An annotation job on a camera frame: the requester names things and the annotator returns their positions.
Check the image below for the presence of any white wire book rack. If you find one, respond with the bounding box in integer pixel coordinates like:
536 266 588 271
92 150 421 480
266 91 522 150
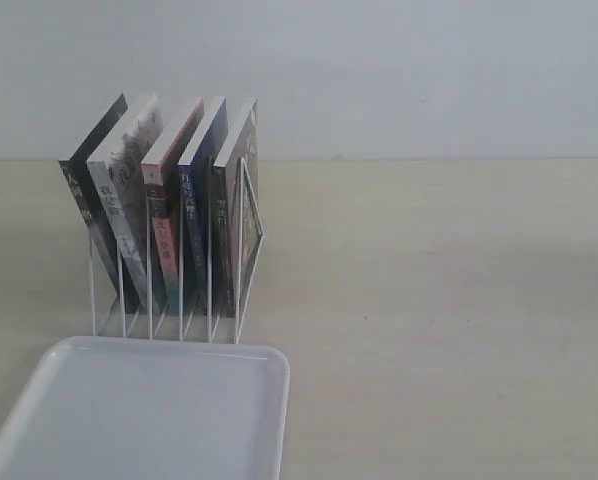
87 155 264 342

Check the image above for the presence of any black book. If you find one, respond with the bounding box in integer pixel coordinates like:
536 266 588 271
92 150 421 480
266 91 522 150
58 93 128 294

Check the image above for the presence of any grey white book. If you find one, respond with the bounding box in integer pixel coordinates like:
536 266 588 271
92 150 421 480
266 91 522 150
87 93 166 311

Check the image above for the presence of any white plastic tray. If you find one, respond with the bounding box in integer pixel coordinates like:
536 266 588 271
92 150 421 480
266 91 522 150
0 337 290 479

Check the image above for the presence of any pink red book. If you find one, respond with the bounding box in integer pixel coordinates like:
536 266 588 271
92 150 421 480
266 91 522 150
141 97 204 314

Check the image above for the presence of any dark brown book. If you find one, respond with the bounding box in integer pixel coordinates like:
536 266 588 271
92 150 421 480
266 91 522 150
212 97 262 317

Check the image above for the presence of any blue moon book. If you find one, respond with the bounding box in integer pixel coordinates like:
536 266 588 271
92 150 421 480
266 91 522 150
178 96 228 307

